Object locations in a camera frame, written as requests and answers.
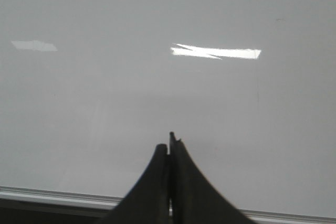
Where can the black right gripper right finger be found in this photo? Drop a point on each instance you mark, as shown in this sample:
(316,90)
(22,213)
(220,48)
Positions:
(194,199)

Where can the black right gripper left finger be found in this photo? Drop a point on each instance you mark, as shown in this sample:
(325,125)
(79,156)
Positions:
(148,200)

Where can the white whiteboard with aluminium frame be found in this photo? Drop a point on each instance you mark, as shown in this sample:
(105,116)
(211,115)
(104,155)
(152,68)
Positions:
(90,87)

